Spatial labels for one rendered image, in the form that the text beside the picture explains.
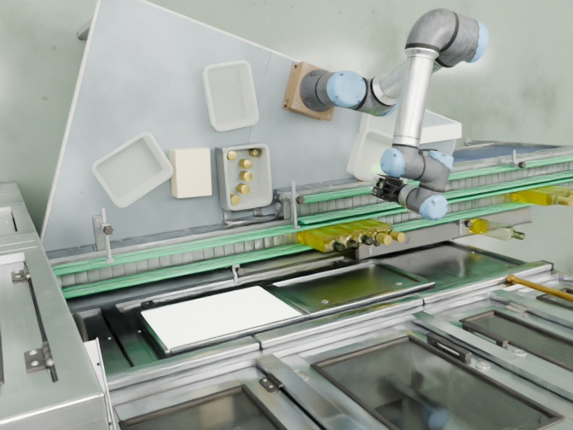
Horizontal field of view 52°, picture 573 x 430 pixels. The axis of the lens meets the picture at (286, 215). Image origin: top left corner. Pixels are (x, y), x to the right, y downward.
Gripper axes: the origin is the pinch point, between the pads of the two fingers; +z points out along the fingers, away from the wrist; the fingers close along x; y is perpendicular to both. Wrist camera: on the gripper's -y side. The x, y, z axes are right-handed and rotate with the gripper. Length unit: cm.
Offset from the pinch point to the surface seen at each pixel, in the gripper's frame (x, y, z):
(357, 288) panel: 33.8, 5.0, -14.8
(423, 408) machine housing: 38, 27, -77
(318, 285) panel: 37.9, 13.1, -4.7
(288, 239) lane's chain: 29.9, 15.8, 18.7
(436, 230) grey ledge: 16, -52, 21
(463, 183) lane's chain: -6, -61, 23
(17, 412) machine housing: 20, 112, -106
